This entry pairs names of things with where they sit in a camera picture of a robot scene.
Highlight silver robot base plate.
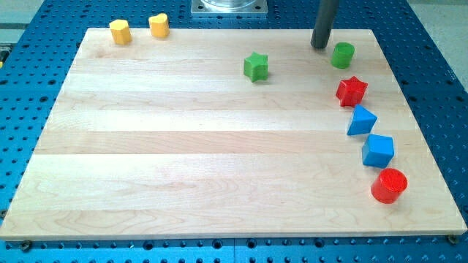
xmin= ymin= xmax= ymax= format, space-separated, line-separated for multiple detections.
xmin=191 ymin=0 xmax=268 ymax=16

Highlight right board clamp screw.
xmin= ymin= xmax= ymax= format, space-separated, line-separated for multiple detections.
xmin=446 ymin=235 xmax=458 ymax=245

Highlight red cylinder block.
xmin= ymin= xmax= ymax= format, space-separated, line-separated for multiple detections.
xmin=371 ymin=168 xmax=408 ymax=204

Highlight yellow hexagon block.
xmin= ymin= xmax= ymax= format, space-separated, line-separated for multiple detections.
xmin=109 ymin=19 xmax=132 ymax=45

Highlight green cylinder block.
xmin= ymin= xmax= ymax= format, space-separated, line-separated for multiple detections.
xmin=331 ymin=42 xmax=355 ymax=69

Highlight board clamp screw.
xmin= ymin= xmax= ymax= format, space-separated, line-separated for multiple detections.
xmin=18 ymin=240 xmax=32 ymax=253
xmin=446 ymin=235 xmax=458 ymax=245

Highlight left board clamp screw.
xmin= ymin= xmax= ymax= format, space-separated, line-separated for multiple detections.
xmin=18 ymin=240 xmax=32 ymax=253

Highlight red star block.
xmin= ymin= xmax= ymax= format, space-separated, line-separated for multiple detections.
xmin=336 ymin=76 xmax=369 ymax=107

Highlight wooden board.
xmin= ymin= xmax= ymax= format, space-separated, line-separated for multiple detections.
xmin=1 ymin=28 xmax=467 ymax=241

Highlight blue cube block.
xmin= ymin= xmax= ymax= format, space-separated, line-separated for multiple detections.
xmin=361 ymin=134 xmax=394 ymax=168

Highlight yellow heart block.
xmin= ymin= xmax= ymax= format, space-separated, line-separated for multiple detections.
xmin=148 ymin=12 xmax=170 ymax=38

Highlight blue triangle block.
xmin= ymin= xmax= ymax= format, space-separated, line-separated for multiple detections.
xmin=347 ymin=104 xmax=377 ymax=136

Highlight green star block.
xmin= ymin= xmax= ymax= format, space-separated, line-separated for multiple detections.
xmin=244 ymin=52 xmax=268 ymax=83

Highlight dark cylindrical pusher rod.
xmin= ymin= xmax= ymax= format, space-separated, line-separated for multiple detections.
xmin=310 ymin=0 xmax=339 ymax=49

